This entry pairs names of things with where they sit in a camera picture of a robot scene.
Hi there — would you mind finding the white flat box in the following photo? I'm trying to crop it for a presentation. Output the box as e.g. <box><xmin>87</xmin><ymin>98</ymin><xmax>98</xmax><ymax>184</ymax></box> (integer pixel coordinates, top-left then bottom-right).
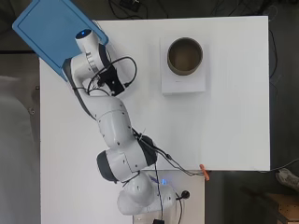
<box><xmin>159</xmin><ymin>36</ymin><xmax>207</xmax><ymax>96</ymax></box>

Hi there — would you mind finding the orange clamp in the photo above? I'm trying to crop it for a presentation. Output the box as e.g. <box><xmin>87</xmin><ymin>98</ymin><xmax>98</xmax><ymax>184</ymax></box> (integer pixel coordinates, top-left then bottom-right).
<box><xmin>199</xmin><ymin>163</ymin><xmax>211</xmax><ymax>182</ymax></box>

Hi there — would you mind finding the blue plastic lid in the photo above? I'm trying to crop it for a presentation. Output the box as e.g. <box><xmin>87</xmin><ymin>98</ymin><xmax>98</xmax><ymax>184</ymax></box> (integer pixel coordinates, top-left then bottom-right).
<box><xmin>11</xmin><ymin>0</ymin><xmax>109</xmax><ymax>83</ymax></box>

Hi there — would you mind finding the person's foot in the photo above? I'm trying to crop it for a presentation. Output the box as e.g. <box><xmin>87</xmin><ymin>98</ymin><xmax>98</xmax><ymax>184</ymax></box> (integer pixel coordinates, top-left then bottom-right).
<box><xmin>275</xmin><ymin>167</ymin><xmax>299</xmax><ymax>192</ymax></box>

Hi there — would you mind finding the brown cardboard box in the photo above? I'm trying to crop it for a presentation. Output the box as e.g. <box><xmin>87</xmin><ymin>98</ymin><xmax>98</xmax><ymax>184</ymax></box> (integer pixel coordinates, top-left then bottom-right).
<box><xmin>266</xmin><ymin>192</ymin><xmax>299</xmax><ymax>224</ymax></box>

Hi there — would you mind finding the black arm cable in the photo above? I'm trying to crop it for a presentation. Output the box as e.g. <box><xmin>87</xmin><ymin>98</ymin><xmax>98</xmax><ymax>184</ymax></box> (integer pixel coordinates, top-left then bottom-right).
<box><xmin>86</xmin><ymin>55</ymin><xmax>138</xmax><ymax>95</ymax></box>

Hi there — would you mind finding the black base cable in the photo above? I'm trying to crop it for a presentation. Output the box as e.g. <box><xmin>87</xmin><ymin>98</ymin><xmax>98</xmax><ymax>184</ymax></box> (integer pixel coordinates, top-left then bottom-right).
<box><xmin>174</xmin><ymin>189</ymin><xmax>192</xmax><ymax>224</ymax></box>

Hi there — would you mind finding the black floor cable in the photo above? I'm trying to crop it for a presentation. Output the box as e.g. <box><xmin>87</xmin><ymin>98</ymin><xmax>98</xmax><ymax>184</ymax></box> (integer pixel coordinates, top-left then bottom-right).
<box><xmin>257</xmin><ymin>158</ymin><xmax>299</xmax><ymax>174</ymax></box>

